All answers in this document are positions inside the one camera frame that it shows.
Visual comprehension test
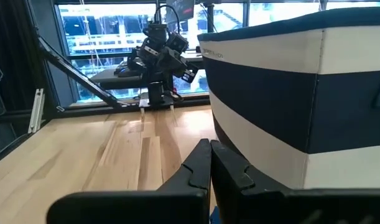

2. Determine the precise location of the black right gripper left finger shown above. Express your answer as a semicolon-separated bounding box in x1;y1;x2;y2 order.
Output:
46;139;212;224

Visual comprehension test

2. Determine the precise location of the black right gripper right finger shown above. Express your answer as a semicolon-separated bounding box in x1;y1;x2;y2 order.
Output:
210;139;380;224

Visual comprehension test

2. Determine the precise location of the navy white striped fabric basket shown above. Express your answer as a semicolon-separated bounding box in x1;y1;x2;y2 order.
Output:
197;6;380;190

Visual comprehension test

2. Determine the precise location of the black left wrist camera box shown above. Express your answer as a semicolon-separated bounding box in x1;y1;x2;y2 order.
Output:
168;32;190;53

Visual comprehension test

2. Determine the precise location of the dark hanging screen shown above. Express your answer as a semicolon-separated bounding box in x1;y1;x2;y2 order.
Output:
165;0;196;23

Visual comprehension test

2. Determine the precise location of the silver metal bracket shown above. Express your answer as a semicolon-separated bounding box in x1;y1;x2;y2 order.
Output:
27;88;46;134

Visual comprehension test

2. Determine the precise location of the black diagonal frame strut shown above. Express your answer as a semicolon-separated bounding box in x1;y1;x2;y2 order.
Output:
37;35;130;108

